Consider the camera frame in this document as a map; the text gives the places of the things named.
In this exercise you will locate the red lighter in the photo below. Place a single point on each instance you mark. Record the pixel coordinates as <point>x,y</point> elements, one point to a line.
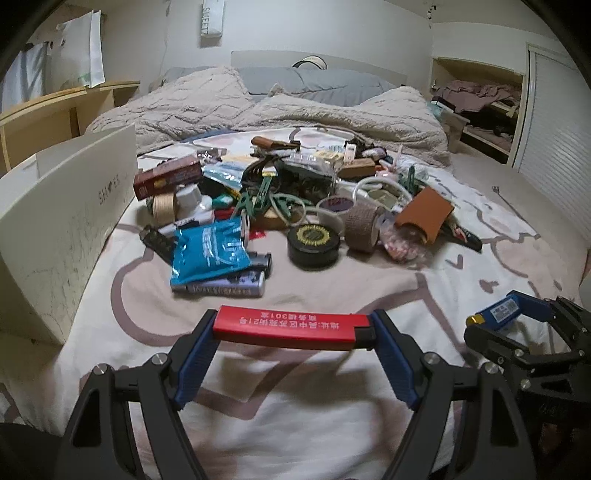
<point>294,330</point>

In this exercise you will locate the pile of clothes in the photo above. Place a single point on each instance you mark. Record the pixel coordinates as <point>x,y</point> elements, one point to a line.
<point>491,109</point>

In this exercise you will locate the beige textured blanket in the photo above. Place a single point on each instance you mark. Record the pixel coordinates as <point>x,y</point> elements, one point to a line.
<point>217,98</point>

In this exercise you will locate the brown bandage roll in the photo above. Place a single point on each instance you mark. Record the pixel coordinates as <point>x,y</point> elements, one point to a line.
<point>361,228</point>

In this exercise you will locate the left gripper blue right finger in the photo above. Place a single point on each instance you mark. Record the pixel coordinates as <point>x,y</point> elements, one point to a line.
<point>399,356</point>

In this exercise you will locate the tan tape roll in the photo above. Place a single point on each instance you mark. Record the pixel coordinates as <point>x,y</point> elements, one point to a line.
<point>164,209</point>

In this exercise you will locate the grey curtain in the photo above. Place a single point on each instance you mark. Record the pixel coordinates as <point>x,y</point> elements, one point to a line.
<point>26,78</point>

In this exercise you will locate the blue lighter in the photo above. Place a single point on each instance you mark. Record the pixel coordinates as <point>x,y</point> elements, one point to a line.
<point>496,316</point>

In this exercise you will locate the white shoe box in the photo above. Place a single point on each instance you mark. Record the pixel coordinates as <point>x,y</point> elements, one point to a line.
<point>58,208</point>

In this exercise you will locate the red cigarette box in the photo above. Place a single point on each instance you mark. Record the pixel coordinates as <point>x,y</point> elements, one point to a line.
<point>166,176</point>

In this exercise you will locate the hanging white sweet bag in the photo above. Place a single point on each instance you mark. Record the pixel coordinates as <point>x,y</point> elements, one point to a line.
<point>212,13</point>

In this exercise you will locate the white headband hat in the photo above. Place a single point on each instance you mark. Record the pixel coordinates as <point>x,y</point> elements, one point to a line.
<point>311,60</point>

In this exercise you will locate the brown wooden box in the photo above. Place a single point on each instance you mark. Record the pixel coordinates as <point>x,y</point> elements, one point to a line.
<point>357,169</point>

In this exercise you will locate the white tote bag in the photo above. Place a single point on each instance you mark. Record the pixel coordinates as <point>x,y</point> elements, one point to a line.
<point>76,54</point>

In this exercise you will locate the white louvered door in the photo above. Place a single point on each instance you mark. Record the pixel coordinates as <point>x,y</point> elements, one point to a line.
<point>553,151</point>

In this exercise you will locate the black safety lighter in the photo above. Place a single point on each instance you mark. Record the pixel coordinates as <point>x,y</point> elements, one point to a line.
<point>453,231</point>

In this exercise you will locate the black round tin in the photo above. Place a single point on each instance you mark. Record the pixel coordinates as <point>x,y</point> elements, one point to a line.
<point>313,246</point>

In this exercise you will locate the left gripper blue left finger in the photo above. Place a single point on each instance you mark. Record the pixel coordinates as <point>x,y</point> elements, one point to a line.
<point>192,355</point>

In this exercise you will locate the grey duvet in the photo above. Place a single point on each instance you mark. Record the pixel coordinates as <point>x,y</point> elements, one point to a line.
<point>338,87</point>

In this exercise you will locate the blue foil packet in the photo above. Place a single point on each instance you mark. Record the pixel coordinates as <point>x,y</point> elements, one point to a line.
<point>207,252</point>

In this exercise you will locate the wooden shelf unit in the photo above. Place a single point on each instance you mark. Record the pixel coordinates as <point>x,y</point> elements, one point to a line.
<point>34,125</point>

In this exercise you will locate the white cable tie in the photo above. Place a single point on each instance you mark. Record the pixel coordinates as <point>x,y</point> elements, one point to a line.
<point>519,208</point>

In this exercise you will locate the cartoon print bedsheet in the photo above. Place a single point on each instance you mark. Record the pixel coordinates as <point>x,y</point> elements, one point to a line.
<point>266,413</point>

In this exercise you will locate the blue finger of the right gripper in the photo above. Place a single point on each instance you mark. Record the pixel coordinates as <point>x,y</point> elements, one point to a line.
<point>492,345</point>
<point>531,306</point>

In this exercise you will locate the brown leather pouch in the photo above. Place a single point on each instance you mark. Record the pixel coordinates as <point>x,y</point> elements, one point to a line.
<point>427,212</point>

